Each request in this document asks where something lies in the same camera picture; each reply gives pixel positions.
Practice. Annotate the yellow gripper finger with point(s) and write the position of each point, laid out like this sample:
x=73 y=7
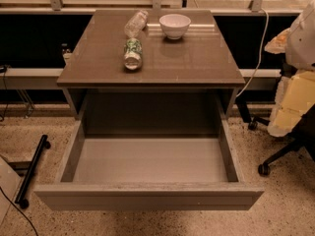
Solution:
x=294 y=97

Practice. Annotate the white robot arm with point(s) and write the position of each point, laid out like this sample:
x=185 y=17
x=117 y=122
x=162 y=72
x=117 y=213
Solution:
x=297 y=42

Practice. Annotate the open grey top drawer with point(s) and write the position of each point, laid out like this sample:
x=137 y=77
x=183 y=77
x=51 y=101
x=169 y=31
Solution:
x=150 y=151

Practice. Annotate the grey cabinet body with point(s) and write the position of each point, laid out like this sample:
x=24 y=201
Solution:
x=199 y=60

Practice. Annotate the white ceramic bowl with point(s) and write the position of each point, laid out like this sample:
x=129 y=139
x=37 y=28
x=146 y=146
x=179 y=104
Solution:
x=174 y=26

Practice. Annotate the clear plastic bottle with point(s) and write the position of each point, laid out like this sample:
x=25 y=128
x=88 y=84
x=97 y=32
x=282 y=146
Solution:
x=136 y=24

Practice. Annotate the black wheeled stand leg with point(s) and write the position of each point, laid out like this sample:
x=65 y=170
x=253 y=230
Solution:
x=21 y=199

